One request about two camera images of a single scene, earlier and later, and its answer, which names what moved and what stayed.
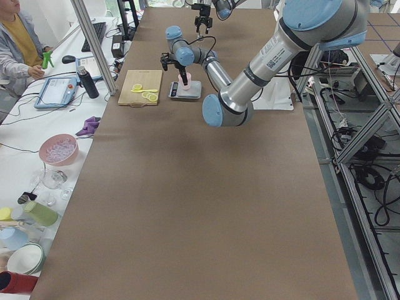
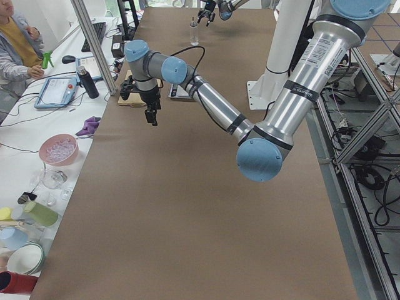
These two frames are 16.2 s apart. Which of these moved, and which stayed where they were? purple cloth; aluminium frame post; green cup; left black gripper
Moved: left black gripper
Stayed: purple cloth; aluminium frame post; green cup
